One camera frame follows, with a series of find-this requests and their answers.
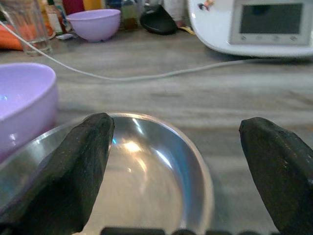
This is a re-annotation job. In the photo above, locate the shiny steel bowl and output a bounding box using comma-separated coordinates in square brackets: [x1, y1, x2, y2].
[0, 112, 214, 235]

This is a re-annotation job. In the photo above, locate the glass jar with green label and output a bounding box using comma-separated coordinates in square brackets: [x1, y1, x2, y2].
[121, 0, 140, 31]

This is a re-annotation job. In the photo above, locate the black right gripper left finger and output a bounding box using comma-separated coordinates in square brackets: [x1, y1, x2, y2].
[0, 112, 115, 235]

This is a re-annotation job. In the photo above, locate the red container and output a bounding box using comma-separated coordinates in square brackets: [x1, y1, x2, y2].
[62, 0, 86, 16]

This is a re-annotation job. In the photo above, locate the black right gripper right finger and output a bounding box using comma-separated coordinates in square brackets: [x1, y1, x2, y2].
[239, 117, 313, 235]

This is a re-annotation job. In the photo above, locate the clear drinking glass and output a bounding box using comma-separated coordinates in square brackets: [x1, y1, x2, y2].
[0, 0, 53, 56]

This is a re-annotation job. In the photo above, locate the white kitchen machine with screen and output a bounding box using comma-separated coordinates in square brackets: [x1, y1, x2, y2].
[187, 0, 313, 58]

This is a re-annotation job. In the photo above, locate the white power cable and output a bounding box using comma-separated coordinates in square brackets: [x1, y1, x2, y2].
[0, 21, 267, 82]

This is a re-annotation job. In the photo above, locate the small lilac plastic bowl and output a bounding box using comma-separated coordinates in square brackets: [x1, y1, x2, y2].
[66, 9, 122, 43]

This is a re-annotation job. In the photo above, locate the yellow container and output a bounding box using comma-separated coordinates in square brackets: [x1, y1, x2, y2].
[83, 0, 103, 11]

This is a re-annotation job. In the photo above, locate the orange cloth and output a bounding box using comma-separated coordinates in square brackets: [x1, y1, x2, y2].
[0, 23, 54, 51]

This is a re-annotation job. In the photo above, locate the large lilac plastic bowl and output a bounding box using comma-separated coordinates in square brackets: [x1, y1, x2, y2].
[0, 62, 59, 162]

